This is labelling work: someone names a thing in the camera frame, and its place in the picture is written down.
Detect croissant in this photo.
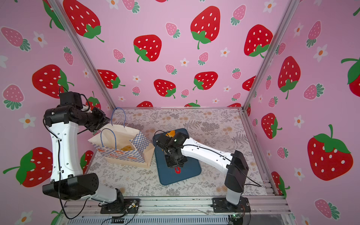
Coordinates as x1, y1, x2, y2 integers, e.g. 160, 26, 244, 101
166, 130, 176, 138

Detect right aluminium corner post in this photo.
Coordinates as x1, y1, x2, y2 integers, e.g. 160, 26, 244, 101
242, 0, 300, 111

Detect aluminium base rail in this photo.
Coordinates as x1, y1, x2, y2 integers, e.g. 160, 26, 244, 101
54, 196, 296, 225

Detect teal plastic tray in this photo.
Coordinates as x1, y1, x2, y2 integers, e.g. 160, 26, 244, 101
155, 146, 202, 186

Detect checkered paper bag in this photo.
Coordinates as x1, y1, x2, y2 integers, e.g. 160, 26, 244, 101
88, 121, 155, 169

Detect left aluminium corner post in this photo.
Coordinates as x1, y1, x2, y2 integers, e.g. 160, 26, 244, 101
49, 0, 116, 110

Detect small glazed ring pastry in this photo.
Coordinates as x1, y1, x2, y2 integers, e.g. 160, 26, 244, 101
120, 145, 134, 152

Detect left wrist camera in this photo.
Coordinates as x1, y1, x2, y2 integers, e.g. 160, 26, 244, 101
58, 91, 90, 112

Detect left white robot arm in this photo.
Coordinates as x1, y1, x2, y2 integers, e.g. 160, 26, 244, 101
42, 105, 125, 213

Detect aluminium corner post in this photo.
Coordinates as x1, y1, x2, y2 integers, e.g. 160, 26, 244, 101
49, 0, 116, 110
242, 0, 300, 111

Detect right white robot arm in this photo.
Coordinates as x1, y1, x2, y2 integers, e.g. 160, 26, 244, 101
153, 132, 262, 205

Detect red handled metal tongs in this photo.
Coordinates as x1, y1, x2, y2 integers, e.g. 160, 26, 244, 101
175, 167, 181, 174

